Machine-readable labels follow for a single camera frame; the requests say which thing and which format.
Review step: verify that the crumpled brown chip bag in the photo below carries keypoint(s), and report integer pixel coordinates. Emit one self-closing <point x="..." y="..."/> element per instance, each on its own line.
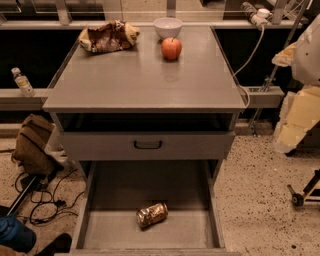
<point x="116" y="35"/>

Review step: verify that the white bowl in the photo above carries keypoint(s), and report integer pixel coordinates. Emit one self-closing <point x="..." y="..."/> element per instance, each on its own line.
<point x="167" y="27"/>

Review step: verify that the brown backpack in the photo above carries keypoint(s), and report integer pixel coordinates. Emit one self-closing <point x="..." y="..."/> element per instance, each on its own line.
<point x="31" y="142"/>

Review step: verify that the red apple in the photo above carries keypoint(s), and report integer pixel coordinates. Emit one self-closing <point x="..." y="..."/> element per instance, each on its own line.
<point x="171" y="48"/>

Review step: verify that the black shoe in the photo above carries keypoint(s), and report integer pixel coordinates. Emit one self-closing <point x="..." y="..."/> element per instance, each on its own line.
<point x="61" y="244"/>

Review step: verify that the clear plastic water bottle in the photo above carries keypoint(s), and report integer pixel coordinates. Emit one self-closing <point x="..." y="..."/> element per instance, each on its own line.
<point x="22" y="82"/>

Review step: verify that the metal tripod pole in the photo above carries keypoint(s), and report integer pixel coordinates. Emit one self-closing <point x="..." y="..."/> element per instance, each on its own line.
<point x="284" y="8"/>

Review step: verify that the closed grey top drawer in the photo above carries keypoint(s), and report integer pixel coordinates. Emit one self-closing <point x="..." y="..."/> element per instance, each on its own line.
<point x="100" y="146"/>

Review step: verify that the grey drawer cabinet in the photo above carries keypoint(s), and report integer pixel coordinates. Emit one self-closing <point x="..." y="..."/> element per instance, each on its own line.
<point x="140" y="91"/>

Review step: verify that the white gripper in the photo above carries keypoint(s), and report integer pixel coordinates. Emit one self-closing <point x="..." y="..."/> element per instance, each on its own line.
<point x="308" y="56"/>

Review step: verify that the open grey middle drawer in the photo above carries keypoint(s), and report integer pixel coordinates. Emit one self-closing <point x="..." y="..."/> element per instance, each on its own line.
<point x="116" y="190"/>

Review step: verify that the black wheeled stand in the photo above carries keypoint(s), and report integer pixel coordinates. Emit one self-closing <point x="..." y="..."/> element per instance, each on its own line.
<point x="310" y="192"/>

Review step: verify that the white power adapter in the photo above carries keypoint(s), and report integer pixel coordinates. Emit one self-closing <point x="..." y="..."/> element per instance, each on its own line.
<point x="252" y="15"/>

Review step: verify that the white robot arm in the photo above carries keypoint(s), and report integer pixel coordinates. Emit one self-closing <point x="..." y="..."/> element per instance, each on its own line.
<point x="305" y="65"/>

